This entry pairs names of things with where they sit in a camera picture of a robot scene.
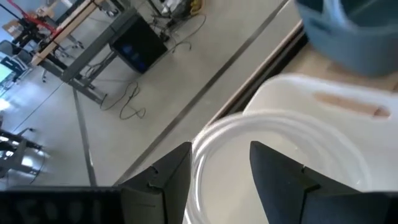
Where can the grey workbench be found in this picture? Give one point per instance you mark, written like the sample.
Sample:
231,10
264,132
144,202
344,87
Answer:
90,53

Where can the black computer tower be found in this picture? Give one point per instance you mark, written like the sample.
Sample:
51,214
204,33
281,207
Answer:
140,46

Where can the blue plastic bin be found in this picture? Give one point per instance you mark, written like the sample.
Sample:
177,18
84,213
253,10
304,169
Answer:
357,53

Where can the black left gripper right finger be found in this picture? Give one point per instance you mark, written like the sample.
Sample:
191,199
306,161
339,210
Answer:
286,193

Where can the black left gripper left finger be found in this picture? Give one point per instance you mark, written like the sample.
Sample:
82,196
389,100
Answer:
168,186

